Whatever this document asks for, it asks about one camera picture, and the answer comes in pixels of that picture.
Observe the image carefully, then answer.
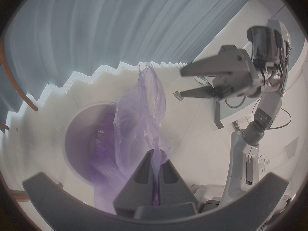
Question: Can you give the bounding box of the pale blue curtain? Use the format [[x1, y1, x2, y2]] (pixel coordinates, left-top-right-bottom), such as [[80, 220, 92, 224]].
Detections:
[[4, 0, 259, 123]]

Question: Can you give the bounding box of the white trash bin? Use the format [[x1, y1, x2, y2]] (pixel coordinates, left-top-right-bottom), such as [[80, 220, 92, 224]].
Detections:
[[61, 101, 121, 189]]

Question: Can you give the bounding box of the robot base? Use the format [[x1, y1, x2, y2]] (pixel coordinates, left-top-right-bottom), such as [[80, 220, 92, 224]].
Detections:
[[191, 183, 229, 214]]

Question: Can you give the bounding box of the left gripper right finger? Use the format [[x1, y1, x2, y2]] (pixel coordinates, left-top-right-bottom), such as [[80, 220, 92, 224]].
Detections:
[[159, 158, 200, 214]]

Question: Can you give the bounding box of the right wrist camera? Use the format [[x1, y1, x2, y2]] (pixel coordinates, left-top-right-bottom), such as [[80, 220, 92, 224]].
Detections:
[[247, 26, 285, 60]]

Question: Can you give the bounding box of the white cushioned wooden chair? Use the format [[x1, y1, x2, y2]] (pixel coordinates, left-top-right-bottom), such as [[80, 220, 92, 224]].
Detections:
[[0, 39, 39, 132]]

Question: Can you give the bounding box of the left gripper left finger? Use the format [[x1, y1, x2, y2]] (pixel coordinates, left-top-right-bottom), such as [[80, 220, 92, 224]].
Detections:
[[113, 149, 155, 218]]

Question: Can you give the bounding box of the purple plastic bag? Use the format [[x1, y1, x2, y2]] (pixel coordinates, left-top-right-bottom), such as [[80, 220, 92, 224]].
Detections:
[[89, 62, 174, 211]]

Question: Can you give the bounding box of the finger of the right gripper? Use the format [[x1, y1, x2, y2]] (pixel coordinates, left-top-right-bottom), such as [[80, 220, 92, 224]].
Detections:
[[180, 46, 252, 78], [180, 77, 235, 102]]

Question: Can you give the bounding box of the black cable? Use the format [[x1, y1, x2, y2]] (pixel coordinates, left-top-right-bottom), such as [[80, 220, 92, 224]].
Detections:
[[268, 108, 292, 130]]

